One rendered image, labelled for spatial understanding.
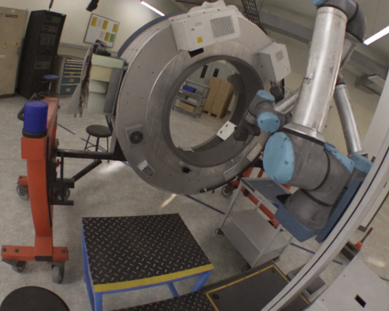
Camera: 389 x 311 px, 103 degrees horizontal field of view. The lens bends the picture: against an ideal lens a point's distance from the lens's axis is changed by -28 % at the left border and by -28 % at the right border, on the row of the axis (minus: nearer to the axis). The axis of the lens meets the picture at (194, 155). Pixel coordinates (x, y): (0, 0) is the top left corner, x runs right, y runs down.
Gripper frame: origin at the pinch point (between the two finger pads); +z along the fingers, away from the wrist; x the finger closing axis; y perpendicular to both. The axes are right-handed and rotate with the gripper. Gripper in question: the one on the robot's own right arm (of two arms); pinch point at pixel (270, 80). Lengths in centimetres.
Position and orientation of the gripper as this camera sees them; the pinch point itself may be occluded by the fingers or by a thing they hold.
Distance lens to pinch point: 174.6
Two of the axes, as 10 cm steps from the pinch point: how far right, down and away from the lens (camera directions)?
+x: 9.1, -2.9, -2.9
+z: -1.7, -9.1, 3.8
